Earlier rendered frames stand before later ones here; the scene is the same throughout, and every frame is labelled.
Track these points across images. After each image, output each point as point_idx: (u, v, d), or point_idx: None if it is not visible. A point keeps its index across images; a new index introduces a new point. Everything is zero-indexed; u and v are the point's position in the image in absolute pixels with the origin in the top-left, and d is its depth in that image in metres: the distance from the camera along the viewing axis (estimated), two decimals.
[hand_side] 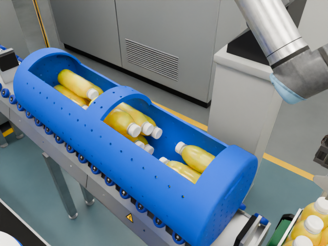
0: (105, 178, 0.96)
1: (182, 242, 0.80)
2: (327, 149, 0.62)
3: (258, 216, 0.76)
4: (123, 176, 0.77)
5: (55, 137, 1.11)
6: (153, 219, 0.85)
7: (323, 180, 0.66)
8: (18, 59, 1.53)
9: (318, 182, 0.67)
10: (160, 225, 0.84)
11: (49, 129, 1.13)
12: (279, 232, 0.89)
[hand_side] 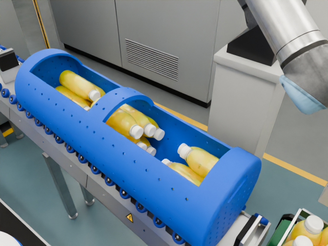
0: (106, 176, 0.96)
1: (180, 243, 0.80)
2: None
3: (258, 216, 0.76)
4: (126, 178, 0.76)
5: (56, 135, 1.11)
6: (154, 216, 0.85)
7: None
8: (18, 59, 1.53)
9: None
10: (158, 225, 0.84)
11: (49, 130, 1.13)
12: (279, 232, 0.89)
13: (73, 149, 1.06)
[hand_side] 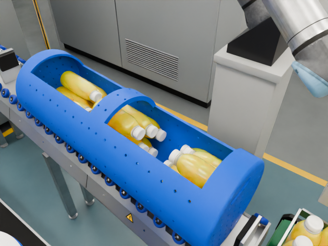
0: (107, 175, 0.96)
1: (178, 243, 0.80)
2: None
3: (258, 216, 0.76)
4: (128, 179, 0.76)
5: (56, 134, 1.11)
6: (155, 215, 0.85)
7: None
8: (18, 59, 1.53)
9: None
10: (157, 225, 0.84)
11: (48, 131, 1.13)
12: (279, 232, 0.89)
13: (72, 151, 1.06)
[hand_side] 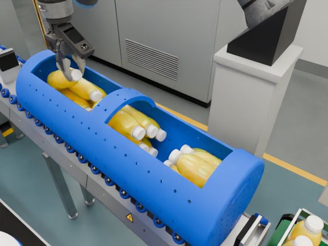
0: (107, 175, 0.96)
1: (178, 243, 0.80)
2: (46, 36, 0.86)
3: (258, 216, 0.76)
4: (128, 179, 0.76)
5: (56, 134, 1.11)
6: (155, 215, 0.85)
7: None
8: (18, 59, 1.53)
9: (58, 67, 0.92)
10: (157, 225, 0.84)
11: (48, 131, 1.13)
12: (279, 232, 0.89)
13: (72, 151, 1.06)
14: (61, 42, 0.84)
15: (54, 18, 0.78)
